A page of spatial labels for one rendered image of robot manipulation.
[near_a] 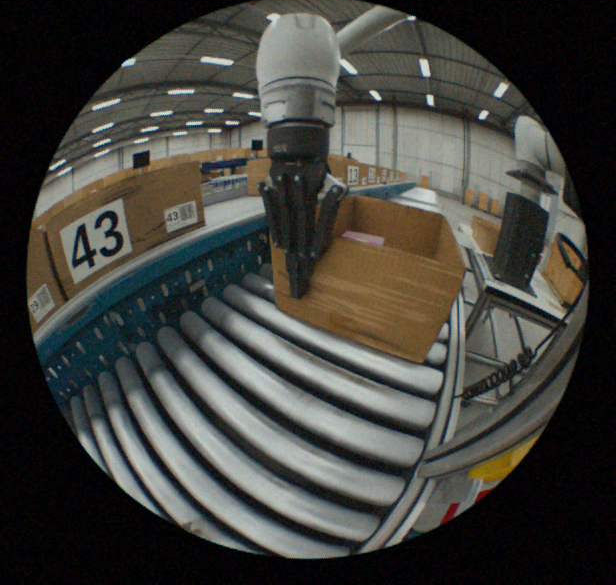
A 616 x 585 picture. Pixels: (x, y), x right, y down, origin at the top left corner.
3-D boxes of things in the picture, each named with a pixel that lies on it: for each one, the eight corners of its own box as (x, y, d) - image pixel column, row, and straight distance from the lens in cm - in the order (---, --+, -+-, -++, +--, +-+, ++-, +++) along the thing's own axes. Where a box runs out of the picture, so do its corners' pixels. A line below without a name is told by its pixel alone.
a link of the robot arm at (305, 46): (356, 82, 25) (324, 108, 36) (348, 10, 35) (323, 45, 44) (251, 76, 23) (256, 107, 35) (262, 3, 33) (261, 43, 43)
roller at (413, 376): (434, 400, 40) (443, 401, 35) (226, 303, 55) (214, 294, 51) (444, 375, 41) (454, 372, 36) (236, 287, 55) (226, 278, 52)
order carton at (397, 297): (423, 365, 35) (469, 272, 26) (274, 308, 41) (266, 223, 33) (432, 266, 68) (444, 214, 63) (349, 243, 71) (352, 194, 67)
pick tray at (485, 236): (531, 273, 128) (536, 256, 126) (481, 251, 110) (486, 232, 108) (515, 254, 151) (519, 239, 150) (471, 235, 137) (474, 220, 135)
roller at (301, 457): (420, 474, 31) (399, 488, 34) (172, 320, 48) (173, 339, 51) (412, 502, 28) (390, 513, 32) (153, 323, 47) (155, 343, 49)
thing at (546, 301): (567, 330, 110) (570, 324, 109) (483, 292, 75) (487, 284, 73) (515, 249, 187) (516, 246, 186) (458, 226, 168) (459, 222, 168)
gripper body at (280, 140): (250, 131, 27) (253, 201, 26) (310, 119, 21) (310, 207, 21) (289, 135, 32) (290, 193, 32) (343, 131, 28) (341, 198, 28)
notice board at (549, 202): (521, 257, 600) (535, 180, 601) (534, 264, 618) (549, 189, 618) (531, 276, 481) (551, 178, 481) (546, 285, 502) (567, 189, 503)
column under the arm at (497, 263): (519, 271, 115) (536, 207, 113) (536, 298, 95) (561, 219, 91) (482, 254, 105) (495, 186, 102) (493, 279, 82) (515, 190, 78)
